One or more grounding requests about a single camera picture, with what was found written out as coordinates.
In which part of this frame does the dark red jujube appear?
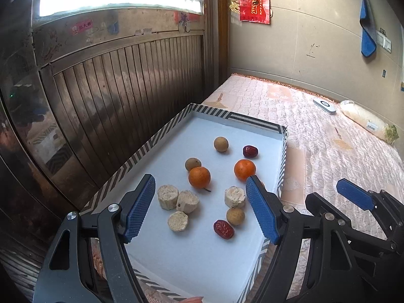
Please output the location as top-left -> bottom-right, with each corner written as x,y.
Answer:
243,145 -> 259,159

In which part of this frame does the large orange with stem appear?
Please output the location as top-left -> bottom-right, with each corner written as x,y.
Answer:
188,166 -> 211,192

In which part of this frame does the brown longan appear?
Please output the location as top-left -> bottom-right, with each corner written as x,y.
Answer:
214,137 -> 229,153
226,207 -> 245,226

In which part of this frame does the brown longan fruit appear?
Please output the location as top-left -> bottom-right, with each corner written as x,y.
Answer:
185,157 -> 201,172

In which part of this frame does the left human hand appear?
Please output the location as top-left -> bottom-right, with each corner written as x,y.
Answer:
91,239 -> 204,303

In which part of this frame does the pink quilted bedspread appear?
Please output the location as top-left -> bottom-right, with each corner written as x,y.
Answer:
135,73 -> 404,303

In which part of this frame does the striped cardboard box tray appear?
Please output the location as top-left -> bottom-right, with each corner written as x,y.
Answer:
84,104 -> 288,302

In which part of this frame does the wrapped white daikon radish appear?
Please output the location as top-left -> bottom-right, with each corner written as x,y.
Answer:
339,100 -> 399,145

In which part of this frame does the white blue flat device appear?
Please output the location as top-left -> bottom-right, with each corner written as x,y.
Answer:
313,98 -> 336,115

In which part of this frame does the blue hanging cloth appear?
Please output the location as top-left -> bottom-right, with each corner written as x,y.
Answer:
359,0 -> 377,58

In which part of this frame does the white wall switch panel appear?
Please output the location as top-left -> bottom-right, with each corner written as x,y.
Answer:
377,28 -> 392,53

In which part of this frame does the red wall decoration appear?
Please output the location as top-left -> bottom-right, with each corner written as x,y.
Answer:
229,0 -> 273,25

